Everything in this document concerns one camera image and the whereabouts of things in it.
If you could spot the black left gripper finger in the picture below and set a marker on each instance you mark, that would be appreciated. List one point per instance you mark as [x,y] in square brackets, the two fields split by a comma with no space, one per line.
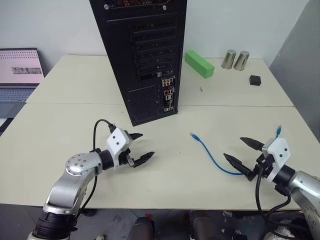
[144,158]
[135,136]

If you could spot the dark rounded shape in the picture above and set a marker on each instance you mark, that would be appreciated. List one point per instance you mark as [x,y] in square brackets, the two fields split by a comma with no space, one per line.
[203,226]
[144,228]

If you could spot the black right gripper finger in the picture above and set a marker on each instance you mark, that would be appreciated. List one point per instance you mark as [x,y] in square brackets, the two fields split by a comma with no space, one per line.
[253,144]
[236,163]

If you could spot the small black box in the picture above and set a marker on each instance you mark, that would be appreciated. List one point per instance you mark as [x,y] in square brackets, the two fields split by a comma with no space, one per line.
[255,80]

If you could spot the silver metal cup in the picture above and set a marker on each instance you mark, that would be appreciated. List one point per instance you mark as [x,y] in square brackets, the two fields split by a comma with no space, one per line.
[228,59]
[241,61]

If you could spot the black computer tower case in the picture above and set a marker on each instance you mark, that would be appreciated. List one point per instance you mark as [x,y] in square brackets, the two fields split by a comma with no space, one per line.
[117,50]

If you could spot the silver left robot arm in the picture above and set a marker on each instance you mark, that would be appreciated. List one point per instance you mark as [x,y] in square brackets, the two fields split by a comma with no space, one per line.
[75,165]

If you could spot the green rectangular block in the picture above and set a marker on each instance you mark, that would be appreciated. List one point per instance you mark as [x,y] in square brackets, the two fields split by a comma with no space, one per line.
[200,64]

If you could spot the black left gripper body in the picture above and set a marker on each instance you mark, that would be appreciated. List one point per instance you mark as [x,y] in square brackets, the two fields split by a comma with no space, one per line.
[125,158]

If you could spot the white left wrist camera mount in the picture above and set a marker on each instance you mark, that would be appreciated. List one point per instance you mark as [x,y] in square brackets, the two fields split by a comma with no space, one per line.
[117,140]

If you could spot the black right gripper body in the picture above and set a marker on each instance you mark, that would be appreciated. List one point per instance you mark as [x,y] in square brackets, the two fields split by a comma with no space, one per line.
[263,163]

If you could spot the open grey laptop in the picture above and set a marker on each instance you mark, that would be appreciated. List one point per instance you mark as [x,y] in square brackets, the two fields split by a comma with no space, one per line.
[20,65]

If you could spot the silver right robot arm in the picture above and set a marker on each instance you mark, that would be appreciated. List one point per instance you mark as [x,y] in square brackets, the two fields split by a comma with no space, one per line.
[305,185]

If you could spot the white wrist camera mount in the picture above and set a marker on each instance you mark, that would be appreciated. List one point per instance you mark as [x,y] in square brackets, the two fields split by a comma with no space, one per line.
[117,140]
[280,150]

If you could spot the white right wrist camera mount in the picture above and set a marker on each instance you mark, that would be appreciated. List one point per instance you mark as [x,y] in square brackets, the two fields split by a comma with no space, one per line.
[280,150]

